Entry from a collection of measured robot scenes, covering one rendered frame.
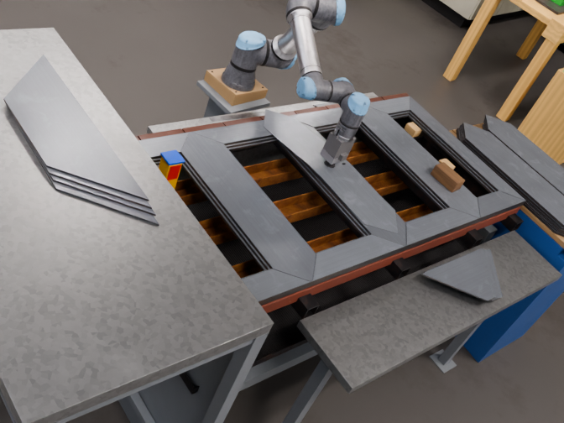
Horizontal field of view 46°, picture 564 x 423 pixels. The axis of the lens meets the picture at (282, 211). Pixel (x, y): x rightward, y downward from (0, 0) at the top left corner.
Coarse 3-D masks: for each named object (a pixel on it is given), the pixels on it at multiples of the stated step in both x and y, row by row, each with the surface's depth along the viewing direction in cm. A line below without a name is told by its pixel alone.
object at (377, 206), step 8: (368, 200) 242; (376, 200) 244; (384, 200) 246; (352, 208) 236; (360, 208) 237; (368, 208) 239; (376, 208) 240; (384, 208) 242; (392, 208) 244; (360, 216) 234; (368, 216) 236; (376, 216) 237
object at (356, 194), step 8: (360, 184) 247; (368, 184) 249; (336, 192) 238; (344, 192) 240; (352, 192) 242; (360, 192) 243; (368, 192) 245; (376, 192) 247; (344, 200) 237; (352, 200) 239; (360, 200) 240
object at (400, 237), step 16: (400, 112) 300; (320, 128) 269; (368, 128) 280; (240, 144) 244; (256, 144) 249; (384, 144) 275; (400, 160) 270; (464, 160) 287; (192, 176) 224; (320, 176) 244; (416, 176) 266; (480, 176) 282; (208, 192) 219; (432, 192) 261; (224, 208) 215; (512, 208) 274; (352, 224) 233; (400, 224) 238; (464, 224) 252; (240, 240) 209; (352, 240) 225; (400, 240) 232; (256, 256) 206; (384, 256) 225; (304, 288) 203
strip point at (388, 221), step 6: (384, 216) 239; (390, 216) 240; (372, 222) 234; (378, 222) 235; (384, 222) 236; (390, 222) 237; (396, 222) 238; (384, 228) 234; (390, 228) 235; (396, 228) 236
